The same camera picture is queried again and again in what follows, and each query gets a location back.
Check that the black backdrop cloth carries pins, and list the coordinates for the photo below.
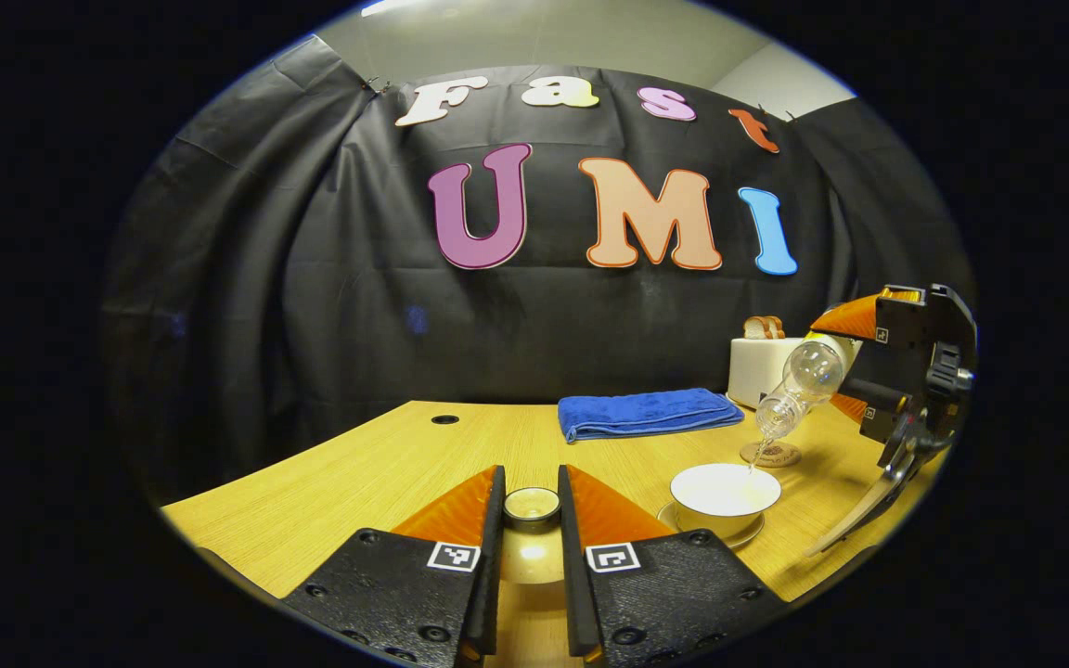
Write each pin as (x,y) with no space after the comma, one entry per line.
(312,325)

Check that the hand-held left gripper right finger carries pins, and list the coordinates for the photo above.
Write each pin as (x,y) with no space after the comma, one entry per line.
(573,575)

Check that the round wooden coaster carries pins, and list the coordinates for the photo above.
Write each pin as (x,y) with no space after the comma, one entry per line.
(782,455)

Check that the white teacup lid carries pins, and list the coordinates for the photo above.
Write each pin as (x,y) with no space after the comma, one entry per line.
(532,561)

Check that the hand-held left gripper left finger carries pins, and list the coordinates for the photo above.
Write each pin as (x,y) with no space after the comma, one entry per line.
(490,575)

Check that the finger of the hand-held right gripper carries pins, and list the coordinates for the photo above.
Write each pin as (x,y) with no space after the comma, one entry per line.
(878,399)
(901,320)

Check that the clear water bottle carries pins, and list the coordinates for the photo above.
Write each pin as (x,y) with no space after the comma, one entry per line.
(813,371)

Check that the cream toaster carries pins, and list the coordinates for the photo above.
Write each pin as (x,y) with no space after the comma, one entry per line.
(753,366)

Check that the folded blue towel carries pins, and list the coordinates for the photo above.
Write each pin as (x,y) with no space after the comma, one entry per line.
(646,413)

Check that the white teacup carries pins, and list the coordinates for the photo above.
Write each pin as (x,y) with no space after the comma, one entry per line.
(725,492)

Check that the white saucer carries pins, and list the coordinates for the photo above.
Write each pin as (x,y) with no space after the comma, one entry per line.
(750,533)

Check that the toast slice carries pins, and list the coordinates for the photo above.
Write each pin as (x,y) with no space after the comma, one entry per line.
(777,327)
(755,327)

